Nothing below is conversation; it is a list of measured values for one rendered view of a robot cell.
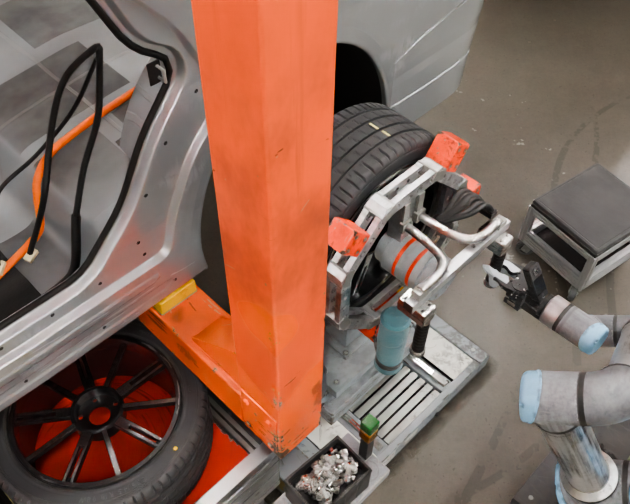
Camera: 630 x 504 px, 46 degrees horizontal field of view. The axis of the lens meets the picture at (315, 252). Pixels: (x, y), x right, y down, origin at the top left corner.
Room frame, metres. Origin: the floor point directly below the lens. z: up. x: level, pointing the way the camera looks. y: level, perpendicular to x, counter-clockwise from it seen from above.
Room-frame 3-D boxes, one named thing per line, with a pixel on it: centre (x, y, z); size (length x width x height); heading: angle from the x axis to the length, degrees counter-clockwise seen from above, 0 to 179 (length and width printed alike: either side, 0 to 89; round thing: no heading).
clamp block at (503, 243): (1.38, -0.50, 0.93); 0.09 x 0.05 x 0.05; 46
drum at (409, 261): (1.35, -0.29, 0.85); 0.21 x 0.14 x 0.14; 46
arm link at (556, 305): (1.22, -0.67, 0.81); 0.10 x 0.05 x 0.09; 136
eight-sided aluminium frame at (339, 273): (1.40, -0.24, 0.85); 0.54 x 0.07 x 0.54; 136
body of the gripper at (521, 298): (1.27, -0.61, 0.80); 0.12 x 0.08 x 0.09; 46
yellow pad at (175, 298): (1.35, 0.45, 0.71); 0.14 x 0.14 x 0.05; 46
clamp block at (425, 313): (1.13, -0.27, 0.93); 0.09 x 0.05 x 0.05; 46
